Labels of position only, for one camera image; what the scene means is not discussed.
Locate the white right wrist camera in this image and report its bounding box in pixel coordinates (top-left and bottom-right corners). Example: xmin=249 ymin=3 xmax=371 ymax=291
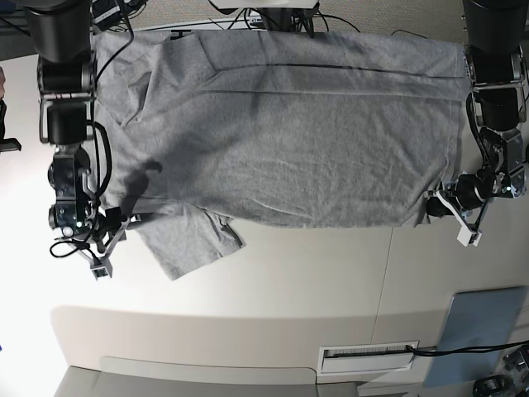
xmin=90 ymin=260 xmax=113 ymax=280

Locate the blue-grey pad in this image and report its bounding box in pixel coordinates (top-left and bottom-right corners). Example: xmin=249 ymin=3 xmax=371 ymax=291
xmin=423 ymin=286 xmax=527 ymax=388

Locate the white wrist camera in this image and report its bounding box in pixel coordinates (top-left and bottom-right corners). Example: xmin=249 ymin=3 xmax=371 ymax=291
xmin=90 ymin=260 xmax=113 ymax=280
xmin=457 ymin=226 xmax=482 ymax=246

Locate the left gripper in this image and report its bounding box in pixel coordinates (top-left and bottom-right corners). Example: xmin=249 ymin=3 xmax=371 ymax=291
xmin=426 ymin=174 xmax=488 ymax=231

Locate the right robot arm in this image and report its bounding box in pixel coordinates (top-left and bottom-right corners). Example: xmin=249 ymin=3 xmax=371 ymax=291
xmin=20 ymin=1 xmax=131 ymax=278

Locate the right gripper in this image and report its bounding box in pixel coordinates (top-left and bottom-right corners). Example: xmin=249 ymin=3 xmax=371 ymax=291
xmin=49 ymin=204 xmax=141 ymax=268

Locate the black cable at grommet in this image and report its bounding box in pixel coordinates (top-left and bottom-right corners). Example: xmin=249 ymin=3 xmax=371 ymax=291
xmin=407 ymin=341 xmax=529 ymax=357

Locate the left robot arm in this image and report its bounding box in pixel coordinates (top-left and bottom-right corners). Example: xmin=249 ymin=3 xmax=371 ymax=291
xmin=426 ymin=1 xmax=528 ymax=218

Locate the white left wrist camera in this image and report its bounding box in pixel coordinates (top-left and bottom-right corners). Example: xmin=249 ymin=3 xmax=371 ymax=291
xmin=457 ymin=226 xmax=482 ymax=246

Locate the grey T-shirt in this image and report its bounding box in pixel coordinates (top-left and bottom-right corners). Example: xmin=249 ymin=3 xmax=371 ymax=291
xmin=93 ymin=30 xmax=468 ymax=280

